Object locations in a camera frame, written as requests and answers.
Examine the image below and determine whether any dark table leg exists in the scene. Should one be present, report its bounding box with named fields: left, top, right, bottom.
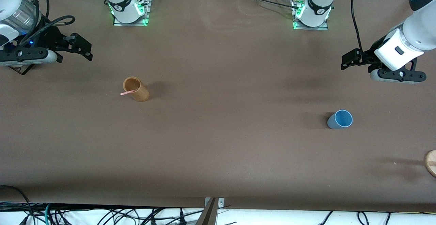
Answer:
left=196, top=198, right=219, bottom=225

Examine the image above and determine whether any brown wooden cup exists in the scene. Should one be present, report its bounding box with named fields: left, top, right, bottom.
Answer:
left=123, top=77, right=150, bottom=102

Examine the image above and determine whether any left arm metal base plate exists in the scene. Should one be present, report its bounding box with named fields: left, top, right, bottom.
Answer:
left=292, top=0, right=329, bottom=31

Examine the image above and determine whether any round wooden disc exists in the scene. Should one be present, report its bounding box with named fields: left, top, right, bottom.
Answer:
left=424, top=149, right=436, bottom=178

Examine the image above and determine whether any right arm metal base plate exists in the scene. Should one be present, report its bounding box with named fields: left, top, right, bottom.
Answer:
left=113, top=0, right=151, bottom=27

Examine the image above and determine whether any blue cup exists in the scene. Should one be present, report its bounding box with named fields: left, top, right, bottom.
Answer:
left=327, top=110, right=353, bottom=130

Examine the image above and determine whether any metal table bracket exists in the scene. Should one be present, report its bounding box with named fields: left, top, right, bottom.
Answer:
left=204, top=197, right=225, bottom=208

